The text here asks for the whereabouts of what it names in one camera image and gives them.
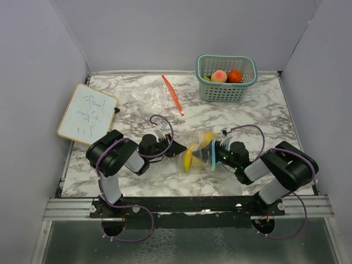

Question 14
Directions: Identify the pale yellow fake fruit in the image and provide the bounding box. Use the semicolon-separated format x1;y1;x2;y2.
191;155;206;168

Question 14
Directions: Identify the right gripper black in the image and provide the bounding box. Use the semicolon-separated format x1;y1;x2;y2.
193;140;239;170

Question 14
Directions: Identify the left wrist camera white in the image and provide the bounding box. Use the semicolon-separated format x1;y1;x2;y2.
154;122;168;140

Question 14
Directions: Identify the small whiteboard wooden frame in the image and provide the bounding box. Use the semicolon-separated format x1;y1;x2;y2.
57;83;118;145

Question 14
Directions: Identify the clear bag red zipper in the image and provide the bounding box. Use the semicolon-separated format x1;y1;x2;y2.
124;75;184;119

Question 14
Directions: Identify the teal plastic basket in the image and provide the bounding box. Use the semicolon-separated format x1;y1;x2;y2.
195;54;258;102

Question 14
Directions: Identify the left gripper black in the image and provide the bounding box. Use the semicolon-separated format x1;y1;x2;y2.
148;134;187;161

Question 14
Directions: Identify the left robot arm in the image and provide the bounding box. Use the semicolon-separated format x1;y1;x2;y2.
86;130;186;217

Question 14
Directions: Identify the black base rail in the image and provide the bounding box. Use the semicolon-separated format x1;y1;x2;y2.
89;196;285;230

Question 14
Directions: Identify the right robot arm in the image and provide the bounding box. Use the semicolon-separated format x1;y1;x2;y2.
191;139;319;215

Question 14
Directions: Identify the yellow fake banana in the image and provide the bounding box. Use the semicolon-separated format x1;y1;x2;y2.
183;144;198;173

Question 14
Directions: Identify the clear bag blue zipper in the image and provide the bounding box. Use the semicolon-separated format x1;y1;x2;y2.
178;131;223;174

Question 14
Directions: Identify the orange fake peach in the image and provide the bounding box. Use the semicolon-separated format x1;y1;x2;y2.
211;70;228;83

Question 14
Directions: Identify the orange fake pumpkin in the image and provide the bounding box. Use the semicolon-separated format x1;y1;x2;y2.
227;70;243;83

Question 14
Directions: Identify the yellow fake lemon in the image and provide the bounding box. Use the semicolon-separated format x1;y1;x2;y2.
199;131;217;149

